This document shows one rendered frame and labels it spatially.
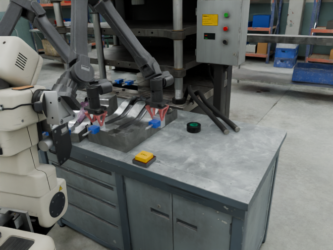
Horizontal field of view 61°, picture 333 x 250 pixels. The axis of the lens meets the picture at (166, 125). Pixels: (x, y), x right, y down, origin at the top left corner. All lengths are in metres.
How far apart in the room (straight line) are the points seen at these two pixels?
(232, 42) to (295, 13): 5.57
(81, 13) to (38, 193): 0.69
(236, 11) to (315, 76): 3.06
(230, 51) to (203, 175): 0.96
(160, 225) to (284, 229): 1.02
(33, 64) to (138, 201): 0.83
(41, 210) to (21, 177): 0.15
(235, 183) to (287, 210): 1.25
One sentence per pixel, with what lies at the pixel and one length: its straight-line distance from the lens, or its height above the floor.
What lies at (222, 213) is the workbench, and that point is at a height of 0.66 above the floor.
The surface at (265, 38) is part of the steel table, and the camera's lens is 4.59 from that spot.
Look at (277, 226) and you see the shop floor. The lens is 2.24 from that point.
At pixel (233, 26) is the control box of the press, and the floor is 1.32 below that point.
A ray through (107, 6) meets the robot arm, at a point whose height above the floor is 1.46.
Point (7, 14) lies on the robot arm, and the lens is 1.48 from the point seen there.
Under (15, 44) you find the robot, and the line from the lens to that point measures 1.05.
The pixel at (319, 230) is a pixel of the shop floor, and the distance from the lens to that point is 2.31.
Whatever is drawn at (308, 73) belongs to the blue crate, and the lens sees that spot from 4.77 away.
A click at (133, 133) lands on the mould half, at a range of 1.40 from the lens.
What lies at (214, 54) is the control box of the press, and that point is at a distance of 1.95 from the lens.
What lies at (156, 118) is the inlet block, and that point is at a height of 0.96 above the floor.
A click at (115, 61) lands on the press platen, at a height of 1.03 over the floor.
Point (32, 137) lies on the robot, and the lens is 1.14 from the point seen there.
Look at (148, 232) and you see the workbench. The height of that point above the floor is 0.34.
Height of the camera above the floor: 1.48
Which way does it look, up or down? 24 degrees down
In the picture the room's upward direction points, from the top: 2 degrees counter-clockwise
